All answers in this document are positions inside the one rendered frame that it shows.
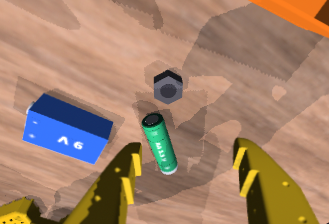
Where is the blue nine-volt battery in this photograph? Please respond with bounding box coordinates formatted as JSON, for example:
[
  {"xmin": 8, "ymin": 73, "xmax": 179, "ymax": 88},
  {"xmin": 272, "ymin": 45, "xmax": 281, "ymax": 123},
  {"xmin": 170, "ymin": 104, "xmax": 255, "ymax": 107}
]
[{"xmin": 22, "ymin": 93, "xmax": 113, "ymax": 164}]

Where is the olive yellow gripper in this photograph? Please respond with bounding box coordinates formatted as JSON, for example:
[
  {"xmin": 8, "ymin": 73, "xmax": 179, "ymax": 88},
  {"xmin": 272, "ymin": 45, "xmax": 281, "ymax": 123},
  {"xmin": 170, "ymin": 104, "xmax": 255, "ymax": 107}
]
[{"xmin": 63, "ymin": 137, "xmax": 320, "ymax": 224}]

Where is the dark grey hex nut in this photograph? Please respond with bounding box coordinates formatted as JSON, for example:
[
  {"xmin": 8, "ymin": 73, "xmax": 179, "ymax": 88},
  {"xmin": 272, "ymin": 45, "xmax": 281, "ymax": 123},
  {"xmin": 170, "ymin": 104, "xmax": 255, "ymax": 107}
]
[{"xmin": 154, "ymin": 70, "xmax": 183, "ymax": 105}]

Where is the green aa battery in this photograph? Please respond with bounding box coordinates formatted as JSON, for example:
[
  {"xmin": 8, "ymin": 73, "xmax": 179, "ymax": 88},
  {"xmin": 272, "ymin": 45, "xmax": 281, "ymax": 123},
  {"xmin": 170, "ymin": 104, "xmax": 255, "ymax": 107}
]
[{"xmin": 141, "ymin": 113, "xmax": 178, "ymax": 174}]

